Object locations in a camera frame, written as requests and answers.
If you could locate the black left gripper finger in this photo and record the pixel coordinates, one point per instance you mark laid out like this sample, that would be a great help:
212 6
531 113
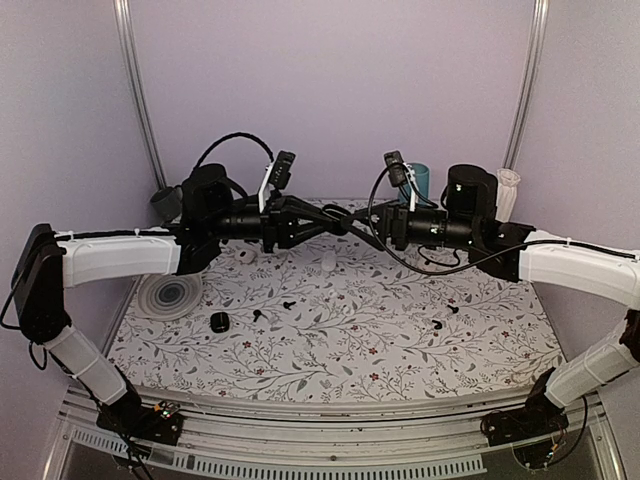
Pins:
307 213
298 234

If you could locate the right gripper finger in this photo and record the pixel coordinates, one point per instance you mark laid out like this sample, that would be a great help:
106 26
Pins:
375 215
370 239

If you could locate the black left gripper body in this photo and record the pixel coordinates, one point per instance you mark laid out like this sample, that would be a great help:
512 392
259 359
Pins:
222 226

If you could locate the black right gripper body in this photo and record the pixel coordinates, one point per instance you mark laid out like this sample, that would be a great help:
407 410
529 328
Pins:
456 231

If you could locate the black earbud case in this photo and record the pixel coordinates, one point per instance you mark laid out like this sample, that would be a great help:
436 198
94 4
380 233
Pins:
340 226
219 322

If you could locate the white earbud charging case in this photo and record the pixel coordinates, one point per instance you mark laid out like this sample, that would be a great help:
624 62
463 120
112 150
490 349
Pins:
245 256

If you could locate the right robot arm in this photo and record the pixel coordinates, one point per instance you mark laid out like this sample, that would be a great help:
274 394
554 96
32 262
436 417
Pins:
517 252

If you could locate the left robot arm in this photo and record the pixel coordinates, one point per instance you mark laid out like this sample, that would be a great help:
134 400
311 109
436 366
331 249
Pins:
52 262

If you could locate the white oval earbud case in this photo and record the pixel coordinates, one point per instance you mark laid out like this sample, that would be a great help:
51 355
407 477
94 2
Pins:
329 261

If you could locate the white ribbed vase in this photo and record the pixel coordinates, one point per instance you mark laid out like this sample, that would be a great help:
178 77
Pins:
508 182

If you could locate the dark green ceramic mug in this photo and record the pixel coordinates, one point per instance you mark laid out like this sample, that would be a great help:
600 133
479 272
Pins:
166 203

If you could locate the teal plastic cup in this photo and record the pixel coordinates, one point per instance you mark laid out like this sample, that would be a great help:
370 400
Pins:
421 181

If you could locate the floral patterned table mat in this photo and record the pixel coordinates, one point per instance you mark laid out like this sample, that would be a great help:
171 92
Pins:
361 333

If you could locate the white ribbed plate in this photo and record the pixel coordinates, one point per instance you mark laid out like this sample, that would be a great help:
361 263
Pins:
168 298

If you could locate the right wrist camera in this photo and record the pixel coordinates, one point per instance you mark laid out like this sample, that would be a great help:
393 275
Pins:
401 177

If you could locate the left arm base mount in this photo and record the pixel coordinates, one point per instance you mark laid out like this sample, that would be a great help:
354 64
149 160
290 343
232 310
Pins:
131 419

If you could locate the aluminium frame post left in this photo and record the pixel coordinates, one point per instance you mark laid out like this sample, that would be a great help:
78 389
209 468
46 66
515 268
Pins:
124 25

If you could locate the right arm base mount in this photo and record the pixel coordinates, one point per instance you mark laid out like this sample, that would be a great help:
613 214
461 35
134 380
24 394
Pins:
508 426

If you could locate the aluminium front rail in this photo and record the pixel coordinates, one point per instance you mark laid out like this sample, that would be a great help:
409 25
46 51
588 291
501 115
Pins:
256 439

